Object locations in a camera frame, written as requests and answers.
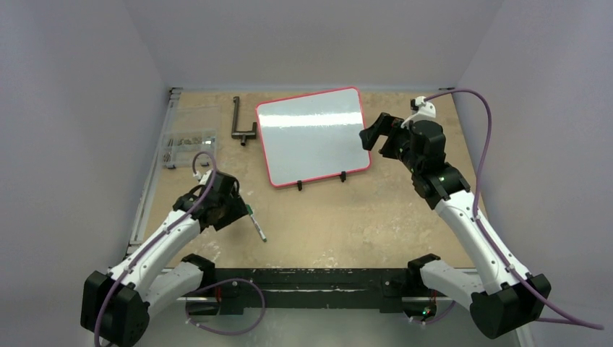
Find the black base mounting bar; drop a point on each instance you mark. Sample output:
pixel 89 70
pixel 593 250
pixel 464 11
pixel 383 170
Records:
pixel 387 290

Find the clear plastic screw box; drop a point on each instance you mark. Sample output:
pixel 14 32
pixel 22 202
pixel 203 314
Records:
pixel 192 130

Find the white green whiteboard marker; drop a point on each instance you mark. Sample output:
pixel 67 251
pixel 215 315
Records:
pixel 258 228

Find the aluminium frame rail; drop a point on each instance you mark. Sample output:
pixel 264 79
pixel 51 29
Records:
pixel 142 214

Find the pink framed whiteboard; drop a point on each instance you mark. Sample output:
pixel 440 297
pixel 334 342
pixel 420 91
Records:
pixel 312 136

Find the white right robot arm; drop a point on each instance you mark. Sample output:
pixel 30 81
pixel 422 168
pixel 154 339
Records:
pixel 506 296

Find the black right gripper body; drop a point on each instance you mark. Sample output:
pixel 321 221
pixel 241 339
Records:
pixel 386 131

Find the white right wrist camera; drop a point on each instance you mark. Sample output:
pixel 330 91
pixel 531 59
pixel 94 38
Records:
pixel 422 110

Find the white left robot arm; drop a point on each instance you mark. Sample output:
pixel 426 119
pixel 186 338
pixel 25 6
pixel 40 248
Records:
pixel 119 304

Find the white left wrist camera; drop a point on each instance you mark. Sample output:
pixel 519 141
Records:
pixel 203 178

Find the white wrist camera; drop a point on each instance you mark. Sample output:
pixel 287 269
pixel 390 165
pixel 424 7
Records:
pixel 203 178
pixel 422 110

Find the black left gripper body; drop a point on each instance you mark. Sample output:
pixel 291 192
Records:
pixel 225 201

